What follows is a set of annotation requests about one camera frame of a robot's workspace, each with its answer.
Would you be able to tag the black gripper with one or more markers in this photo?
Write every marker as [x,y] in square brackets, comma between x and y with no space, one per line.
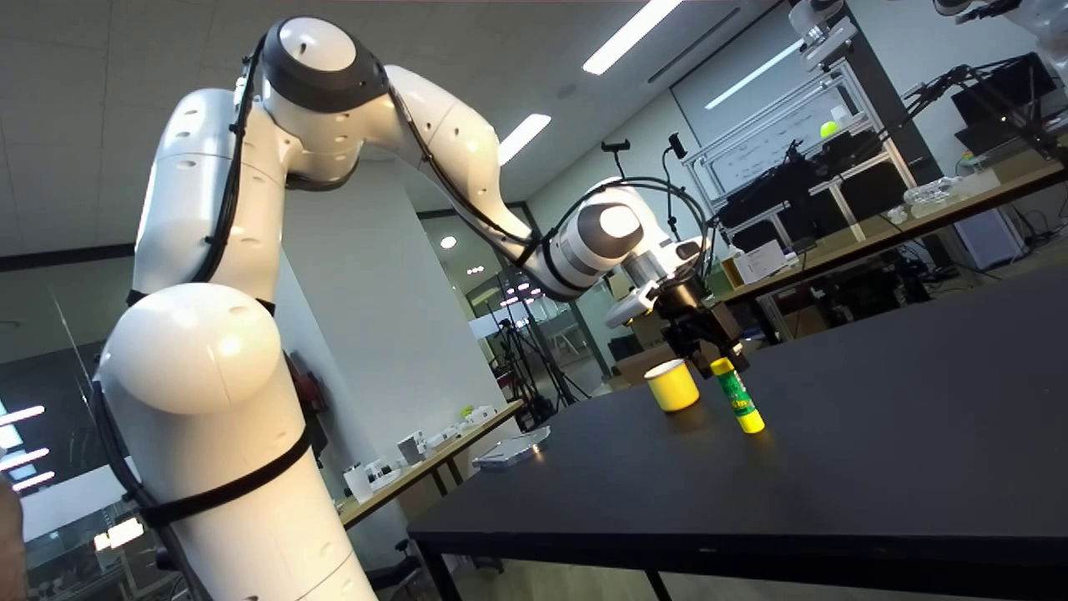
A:
[692,328]

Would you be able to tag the yellow green glue stick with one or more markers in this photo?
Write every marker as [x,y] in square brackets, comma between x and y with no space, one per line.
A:
[745,413]

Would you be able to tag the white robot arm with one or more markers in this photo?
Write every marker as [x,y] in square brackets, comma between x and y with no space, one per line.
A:
[196,391]

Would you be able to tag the yellow ceramic mug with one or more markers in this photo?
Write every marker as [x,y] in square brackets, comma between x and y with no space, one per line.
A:
[674,385]

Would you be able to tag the wooden workbench with shelves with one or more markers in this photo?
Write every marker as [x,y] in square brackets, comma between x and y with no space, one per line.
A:
[830,113]

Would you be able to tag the black table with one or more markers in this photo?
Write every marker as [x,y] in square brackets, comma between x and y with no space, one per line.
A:
[924,452]

